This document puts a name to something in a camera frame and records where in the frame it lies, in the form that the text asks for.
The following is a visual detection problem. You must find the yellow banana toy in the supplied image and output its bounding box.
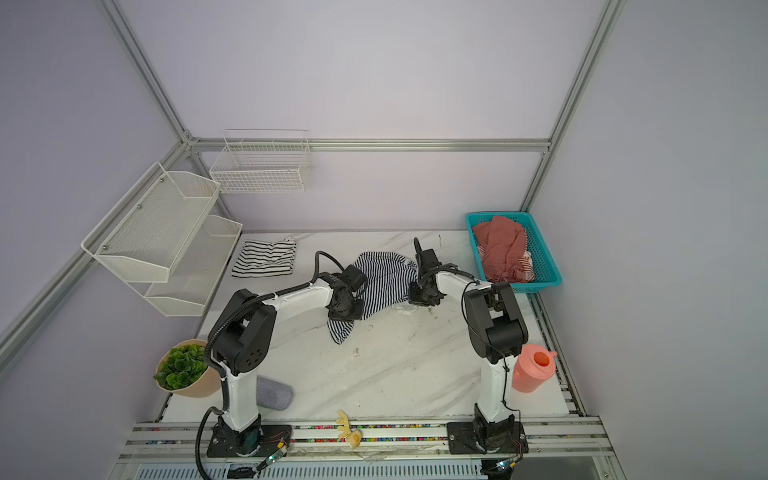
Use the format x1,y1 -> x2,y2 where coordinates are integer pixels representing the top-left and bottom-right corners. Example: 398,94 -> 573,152
335,410 -> 363,449

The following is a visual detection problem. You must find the aluminium frame rail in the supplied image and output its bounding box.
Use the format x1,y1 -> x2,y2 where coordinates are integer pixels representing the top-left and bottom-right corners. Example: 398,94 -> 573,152
191,138 -> 551,153

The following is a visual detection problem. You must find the teal plastic basket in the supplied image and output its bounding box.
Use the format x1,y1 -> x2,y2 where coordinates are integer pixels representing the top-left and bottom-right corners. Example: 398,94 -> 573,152
466,212 -> 562,294

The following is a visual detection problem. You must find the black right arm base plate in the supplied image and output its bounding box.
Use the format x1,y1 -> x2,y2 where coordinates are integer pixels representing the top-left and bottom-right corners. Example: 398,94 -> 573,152
446,414 -> 529,455

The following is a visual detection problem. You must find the red tank top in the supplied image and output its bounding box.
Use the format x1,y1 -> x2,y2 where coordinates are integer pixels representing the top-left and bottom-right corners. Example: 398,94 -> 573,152
471,216 -> 530,283

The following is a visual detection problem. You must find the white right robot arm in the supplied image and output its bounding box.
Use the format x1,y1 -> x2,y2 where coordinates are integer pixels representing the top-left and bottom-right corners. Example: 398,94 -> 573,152
408,241 -> 529,423

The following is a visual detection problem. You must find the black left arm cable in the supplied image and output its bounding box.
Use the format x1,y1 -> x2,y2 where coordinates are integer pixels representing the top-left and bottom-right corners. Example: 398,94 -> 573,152
193,365 -> 232,480

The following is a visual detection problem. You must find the red white striped garment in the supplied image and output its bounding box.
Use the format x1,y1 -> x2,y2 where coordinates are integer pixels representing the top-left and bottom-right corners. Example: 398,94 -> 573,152
520,250 -> 535,283

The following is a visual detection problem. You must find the white mesh two-tier shelf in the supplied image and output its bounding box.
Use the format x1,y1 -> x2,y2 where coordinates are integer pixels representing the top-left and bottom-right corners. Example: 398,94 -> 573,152
81,163 -> 242,317

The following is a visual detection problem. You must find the potted green plant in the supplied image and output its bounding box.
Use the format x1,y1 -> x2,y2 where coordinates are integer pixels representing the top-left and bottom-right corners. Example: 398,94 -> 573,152
153,339 -> 221,398

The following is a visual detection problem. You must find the navy striped tank top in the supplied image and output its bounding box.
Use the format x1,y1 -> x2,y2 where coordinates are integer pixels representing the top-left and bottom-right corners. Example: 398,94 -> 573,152
327,251 -> 417,345

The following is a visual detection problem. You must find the grey felt pouch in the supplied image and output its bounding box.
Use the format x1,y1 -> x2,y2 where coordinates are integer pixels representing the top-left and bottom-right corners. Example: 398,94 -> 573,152
257,376 -> 294,411

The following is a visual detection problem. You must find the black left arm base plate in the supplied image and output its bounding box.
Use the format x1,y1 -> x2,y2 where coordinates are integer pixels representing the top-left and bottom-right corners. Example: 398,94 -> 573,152
206,419 -> 293,458

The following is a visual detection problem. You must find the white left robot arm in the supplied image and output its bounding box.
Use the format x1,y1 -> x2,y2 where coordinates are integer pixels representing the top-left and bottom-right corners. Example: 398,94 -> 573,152
204,265 -> 367,434

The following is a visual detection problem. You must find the white wire wall basket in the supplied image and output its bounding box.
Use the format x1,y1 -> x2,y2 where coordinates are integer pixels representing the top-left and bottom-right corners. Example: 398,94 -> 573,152
209,129 -> 314,194

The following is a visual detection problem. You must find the black white striped tank top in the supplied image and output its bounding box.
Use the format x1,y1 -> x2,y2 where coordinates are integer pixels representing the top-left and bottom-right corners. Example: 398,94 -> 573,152
231,237 -> 297,278

